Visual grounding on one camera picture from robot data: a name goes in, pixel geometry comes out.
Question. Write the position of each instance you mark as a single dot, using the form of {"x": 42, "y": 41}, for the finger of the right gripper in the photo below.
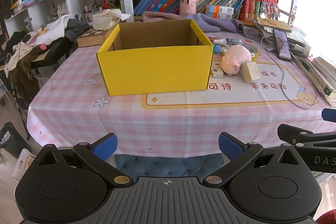
{"x": 296, "y": 136}
{"x": 329, "y": 115}

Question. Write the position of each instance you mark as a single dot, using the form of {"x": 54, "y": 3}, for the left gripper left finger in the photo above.
{"x": 94, "y": 157}

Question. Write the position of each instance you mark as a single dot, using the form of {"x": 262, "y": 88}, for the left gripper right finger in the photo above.
{"x": 242, "y": 157}

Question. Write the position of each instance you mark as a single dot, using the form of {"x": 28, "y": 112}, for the beige rectangular block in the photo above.
{"x": 250, "y": 72}

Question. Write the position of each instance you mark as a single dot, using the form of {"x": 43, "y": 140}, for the pink plush pig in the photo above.
{"x": 234, "y": 58}

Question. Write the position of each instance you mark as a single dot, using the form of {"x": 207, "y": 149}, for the stack of books right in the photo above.
{"x": 318, "y": 78}

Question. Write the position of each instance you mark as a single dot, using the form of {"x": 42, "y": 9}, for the pink checkered tablecloth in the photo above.
{"x": 74, "y": 106}

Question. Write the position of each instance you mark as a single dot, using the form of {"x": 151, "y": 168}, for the black smartphone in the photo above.
{"x": 283, "y": 49}

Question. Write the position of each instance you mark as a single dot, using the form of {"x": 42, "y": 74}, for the small white red box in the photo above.
{"x": 216, "y": 70}

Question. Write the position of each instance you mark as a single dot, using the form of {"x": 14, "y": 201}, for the brown paper envelope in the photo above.
{"x": 275, "y": 24}

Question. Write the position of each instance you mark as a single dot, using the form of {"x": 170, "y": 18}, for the yellow cardboard box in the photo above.
{"x": 155, "y": 57}

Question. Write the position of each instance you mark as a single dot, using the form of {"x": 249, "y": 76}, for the pile of clothes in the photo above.
{"x": 24, "y": 47}

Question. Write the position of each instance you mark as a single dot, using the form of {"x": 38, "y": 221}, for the white tissue pack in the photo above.
{"x": 107, "y": 19}

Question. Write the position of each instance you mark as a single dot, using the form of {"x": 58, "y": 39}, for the purple cloth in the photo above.
{"x": 205, "y": 23}

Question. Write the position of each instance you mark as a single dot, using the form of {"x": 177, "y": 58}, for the orange white boxes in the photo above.
{"x": 219, "y": 12}

